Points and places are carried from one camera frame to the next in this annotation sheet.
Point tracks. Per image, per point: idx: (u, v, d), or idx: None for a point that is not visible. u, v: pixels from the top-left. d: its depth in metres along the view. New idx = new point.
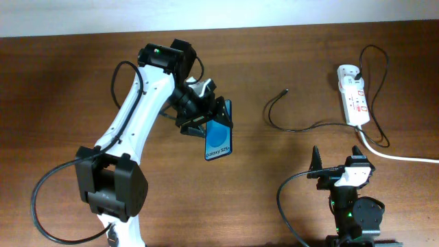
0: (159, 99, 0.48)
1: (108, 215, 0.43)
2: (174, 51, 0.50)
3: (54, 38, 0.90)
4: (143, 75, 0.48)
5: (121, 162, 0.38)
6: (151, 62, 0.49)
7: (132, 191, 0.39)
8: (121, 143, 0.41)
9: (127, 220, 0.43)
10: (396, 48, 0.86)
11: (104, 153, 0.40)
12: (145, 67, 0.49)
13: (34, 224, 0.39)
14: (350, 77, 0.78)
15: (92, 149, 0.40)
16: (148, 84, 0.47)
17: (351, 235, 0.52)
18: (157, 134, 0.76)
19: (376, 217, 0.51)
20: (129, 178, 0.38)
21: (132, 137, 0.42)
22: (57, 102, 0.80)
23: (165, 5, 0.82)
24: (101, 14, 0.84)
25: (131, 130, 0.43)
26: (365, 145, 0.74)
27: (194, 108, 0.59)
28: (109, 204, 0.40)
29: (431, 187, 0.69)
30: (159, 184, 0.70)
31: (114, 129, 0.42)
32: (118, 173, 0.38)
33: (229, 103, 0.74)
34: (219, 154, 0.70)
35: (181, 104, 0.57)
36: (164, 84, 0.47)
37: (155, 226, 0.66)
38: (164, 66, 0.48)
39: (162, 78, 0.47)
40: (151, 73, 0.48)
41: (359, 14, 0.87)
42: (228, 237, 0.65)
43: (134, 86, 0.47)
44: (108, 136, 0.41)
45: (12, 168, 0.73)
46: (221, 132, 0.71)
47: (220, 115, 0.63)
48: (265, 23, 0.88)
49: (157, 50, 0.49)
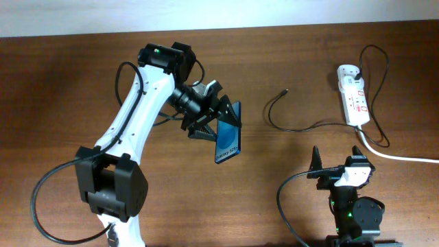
0: (158, 99, 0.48)
1: (108, 215, 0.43)
2: (175, 51, 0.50)
3: (54, 38, 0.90)
4: (143, 75, 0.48)
5: (121, 163, 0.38)
6: (151, 62, 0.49)
7: (132, 191, 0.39)
8: (121, 143, 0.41)
9: (127, 220, 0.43)
10: (395, 48, 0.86)
11: (104, 153, 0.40)
12: (145, 67, 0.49)
13: (35, 224, 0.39)
14: (350, 77, 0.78)
15: (92, 149, 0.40)
16: (148, 84, 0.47)
17: (352, 236, 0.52)
18: (157, 134, 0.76)
19: (376, 218, 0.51)
20: (129, 178, 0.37)
21: (132, 137, 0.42)
22: (57, 103, 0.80)
23: (165, 5, 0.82)
24: (101, 14, 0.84)
25: (131, 130, 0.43)
26: (365, 145, 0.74)
27: (195, 107, 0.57)
28: (109, 204, 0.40)
29: (431, 188, 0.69)
30: (159, 184, 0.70)
31: (114, 129, 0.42)
32: (118, 173, 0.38)
33: (239, 105, 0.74)
34: (228, 156, 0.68)
35: (180, 104, 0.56)
36: (164, 84, 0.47)
37: (155, 226, 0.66)
38: (164, 66, 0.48)
39: (162, 79, 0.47)
40: (151, 73, 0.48)
41: (359, 14, 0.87)
42: (228, 237, 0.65)
43: (134, 86, 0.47)
44: (108, 136, 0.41)
45: (12, 169, 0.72)
46: (230, 133, 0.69)
47: (223, 113, 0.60)
48: (265, 23, 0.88)
49: (157, 50, 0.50)
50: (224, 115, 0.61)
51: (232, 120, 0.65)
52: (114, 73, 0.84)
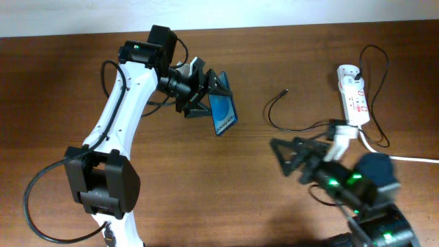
0: (143, 95, 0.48)
1: (103, 215, 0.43)
2: (153, 46, 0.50)
3: (53, 38, 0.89)
4: (125, 72, 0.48)
5: (111, 159, 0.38)
6: (132, 58, 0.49)
7: (124, 186, 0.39)
8: (108, 140, 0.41)
9: (123, 217, 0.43)
10: (395, 48, 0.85)
11: (92, 151, 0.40)
12: (125, 64, 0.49)
13: (28, 224, 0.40)
14: (350, 77, 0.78)
15: (80, 148, 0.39)
16: (131, 79, 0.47)
17: (369, 203, 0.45)
18: (156, 134, 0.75)
19: (387, 175, 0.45)
20: (120, 173, 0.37)
21: (119, 133, 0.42)
22: (58, 103, 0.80)
23: (166, 5, 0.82)
24: (101, 14, 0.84)
25: (118, 126, 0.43)
26: (365, 145, 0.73)
27: (185, 88, 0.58)
28: (102, 203, 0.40)
29: (431, 187, 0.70)
30: (159, 184, 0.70)
31: (101, 127, 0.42)
32: (108, 169, 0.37)
33: (224, 75, 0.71)
34: (228, 125, 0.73)
35: (171, 89, 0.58)
36: (147, 79, 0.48)
37: (155, 226, 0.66)
38: (145, 61, 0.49)
39: (145, 73, 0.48)
40: (134, 69, 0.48)
41: (359, 13, 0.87)
42: (228, 237, 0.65)
43: (117, 83, 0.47)
44: (95, 134, 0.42)
45: (12, 169, 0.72)
46: (221, 104, 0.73)
47: (214, 86, 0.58)
48: (265, 23, 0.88)
49: (136, 46, 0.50)
50: (215, 88, 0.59)
51: (223, 92, 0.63)
52: (114, 73, 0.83)
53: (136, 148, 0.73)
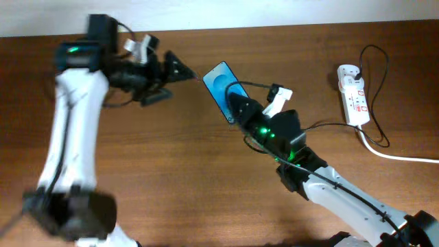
0: (96, 103, 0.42)
1: (84, 241, 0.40)
2: (92, 44, 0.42)
3: (51, 38, 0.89)
4: (66, 86, 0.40)
5: (75, 197, 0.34)
6: (69, 65, 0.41)
7: (96, 217, 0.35)
8: (66, 172, 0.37)
9: (106, 237, 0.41)
10: (395, 48, 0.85)
11: (49, 191, 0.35)
12: (64, 75, 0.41)
13: None
14: (350, 77, 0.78)
15: (34, 193, 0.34)
16: (75, 93, 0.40)
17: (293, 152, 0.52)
18: (156, 134, 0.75)
19: (296, 123, 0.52)
20: (88, 210, 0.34)
21: (76, 160, 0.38)
22: None
23: (167, 5, 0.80)
24: (100, 14, 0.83)
25: (73, 153, 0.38)
26: (365, 145, 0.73)
27: (140, 79, 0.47)
28: (78, 236, 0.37)
29: (431, 188, 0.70)
30: (158, 184, 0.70)
31: (54, 158, 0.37)
32: (75, 209, 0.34)
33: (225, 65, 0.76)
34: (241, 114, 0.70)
35: (124, 85, 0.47)
36: (92, 86, 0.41)
37: (155, 226, 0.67)
38: (86, 64, 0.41)
39: (88, 82, 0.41)
40: (74, 79, 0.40)
41: (360, 13, 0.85)
42: (228, 237, 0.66)
43: (60, 100, 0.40)
44: (51, 169, 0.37)
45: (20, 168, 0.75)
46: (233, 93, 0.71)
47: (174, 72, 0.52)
48: (266, 22, 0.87)
49: (73, 48, 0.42)
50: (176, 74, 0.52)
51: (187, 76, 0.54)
52: None
53: (136, 148, 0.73)
